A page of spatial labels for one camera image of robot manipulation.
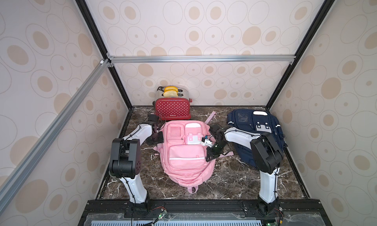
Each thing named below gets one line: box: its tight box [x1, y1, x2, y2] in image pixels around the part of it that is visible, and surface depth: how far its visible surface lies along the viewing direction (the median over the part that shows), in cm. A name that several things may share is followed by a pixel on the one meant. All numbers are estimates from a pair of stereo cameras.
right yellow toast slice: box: [162, 88, 179, 97], surface depth 104 cm
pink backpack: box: [153, 111, 216, 194], surface depth 89 cm
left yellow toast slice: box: [162, 85, 179, 95], surface depth 105 cm
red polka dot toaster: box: [152, 86, 193, 121], surface depth 105 cm
